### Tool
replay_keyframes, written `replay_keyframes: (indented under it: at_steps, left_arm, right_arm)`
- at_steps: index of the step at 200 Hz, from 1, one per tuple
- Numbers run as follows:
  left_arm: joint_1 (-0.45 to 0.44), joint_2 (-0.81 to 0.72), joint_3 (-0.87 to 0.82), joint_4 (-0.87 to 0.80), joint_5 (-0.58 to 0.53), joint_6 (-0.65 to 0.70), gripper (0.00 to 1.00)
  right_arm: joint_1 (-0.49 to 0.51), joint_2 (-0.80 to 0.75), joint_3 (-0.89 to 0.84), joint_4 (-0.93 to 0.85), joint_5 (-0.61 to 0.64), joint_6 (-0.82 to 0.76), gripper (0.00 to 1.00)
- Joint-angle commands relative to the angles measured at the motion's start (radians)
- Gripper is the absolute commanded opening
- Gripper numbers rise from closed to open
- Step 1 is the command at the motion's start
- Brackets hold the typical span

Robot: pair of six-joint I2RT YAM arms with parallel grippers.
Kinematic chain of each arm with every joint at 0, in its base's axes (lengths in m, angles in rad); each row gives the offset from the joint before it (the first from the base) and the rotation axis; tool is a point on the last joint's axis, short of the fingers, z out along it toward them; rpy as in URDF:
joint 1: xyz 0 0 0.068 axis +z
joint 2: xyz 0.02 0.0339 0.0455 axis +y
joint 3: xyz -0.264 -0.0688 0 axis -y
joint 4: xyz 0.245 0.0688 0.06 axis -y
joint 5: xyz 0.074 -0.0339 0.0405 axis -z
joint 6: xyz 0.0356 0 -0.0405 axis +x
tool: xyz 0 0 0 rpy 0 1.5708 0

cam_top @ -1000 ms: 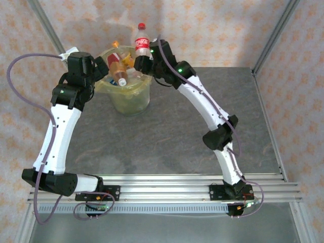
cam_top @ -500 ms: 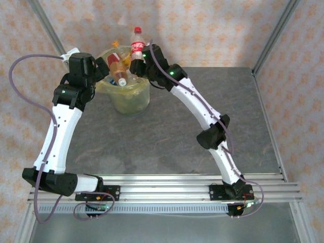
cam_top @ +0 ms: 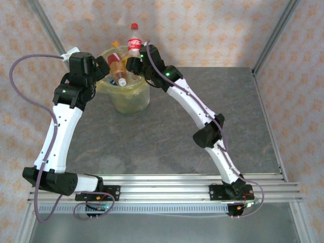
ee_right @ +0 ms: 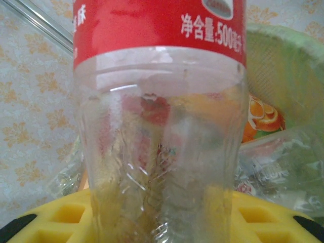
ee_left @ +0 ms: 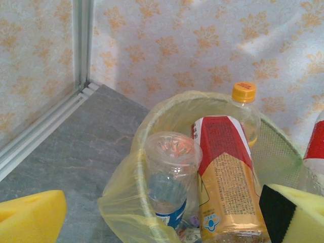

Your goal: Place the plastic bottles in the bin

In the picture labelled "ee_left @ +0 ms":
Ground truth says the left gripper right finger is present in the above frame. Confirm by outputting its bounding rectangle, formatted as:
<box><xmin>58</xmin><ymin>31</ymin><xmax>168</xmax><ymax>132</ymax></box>
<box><xmin>258</xmin><ymin>183</ymin><xmax>324</xmax><ymax>243</ymax></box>

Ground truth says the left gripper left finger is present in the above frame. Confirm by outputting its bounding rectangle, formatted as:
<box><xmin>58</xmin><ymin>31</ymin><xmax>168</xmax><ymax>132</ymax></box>
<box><xmin>0</xmin><ymin>189</ymin><xmax>68</xmax><ymax>243</ymax></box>

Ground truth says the red label cola bottle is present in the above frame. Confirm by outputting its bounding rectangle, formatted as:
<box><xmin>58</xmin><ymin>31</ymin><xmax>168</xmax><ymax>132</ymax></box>
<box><xmin>302</xmin><ymin>111</ymin><xmax>324</xmax><ymax>197</ymax></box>

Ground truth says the tea bottle with orange cap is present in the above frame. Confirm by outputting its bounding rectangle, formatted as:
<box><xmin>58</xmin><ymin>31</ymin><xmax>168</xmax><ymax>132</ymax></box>
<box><xmin>191</xmin><ymin>81</ymin><xmax>269</xmax><ymax>243</ymax></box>

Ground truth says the blue label water bottle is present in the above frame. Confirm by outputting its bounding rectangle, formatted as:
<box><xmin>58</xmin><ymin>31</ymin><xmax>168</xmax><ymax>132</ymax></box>
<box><xmin>144</xmin><ymin>131</ymin><xmax>204</xmax><ymax>230</ymax></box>

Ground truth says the aluminium table side rail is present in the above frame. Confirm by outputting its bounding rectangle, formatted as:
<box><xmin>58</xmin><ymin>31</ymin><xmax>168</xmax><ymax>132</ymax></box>
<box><xmin>0</xmin><ymin>80</ymin><xmax>101</xmax><ymax>182</ymax></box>

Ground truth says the aluminium frame post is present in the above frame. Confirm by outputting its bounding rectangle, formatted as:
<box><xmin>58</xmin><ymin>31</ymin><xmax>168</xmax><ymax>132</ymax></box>
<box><xmin>72</xmin><ymin>0</ymin><xmax>95</xmax><ymax>88</ymax></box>

